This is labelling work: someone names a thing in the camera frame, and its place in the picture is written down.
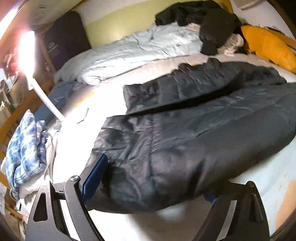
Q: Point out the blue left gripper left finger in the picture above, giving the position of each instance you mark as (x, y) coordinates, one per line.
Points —
(91, 177)

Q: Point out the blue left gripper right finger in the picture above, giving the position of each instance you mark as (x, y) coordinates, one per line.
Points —
(210, 196)

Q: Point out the black puffer jacket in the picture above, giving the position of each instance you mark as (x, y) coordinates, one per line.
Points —
(189, 130)

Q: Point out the black clothes pile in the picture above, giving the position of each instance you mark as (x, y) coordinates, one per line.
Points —
(216, 24)

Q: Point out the blue plaid shirt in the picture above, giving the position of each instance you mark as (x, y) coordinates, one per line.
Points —
(26, 153)

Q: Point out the blue pillow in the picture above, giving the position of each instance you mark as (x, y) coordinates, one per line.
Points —
(58, 97)

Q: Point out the dark headboard cushion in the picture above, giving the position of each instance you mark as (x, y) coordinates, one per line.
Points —
(66, 39)

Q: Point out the white lamp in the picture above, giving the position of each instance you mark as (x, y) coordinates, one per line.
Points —
(26, 65)

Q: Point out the beige crumpled garment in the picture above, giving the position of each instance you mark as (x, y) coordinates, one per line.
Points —
(231, 46)

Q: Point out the light blue duvet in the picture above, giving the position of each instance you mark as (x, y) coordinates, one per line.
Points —
(131, 52)

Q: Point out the orange pillow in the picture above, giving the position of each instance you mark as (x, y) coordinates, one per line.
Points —
(269, 47)

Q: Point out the wooden bed frame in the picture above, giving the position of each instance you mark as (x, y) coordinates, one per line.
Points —
(266, 14)

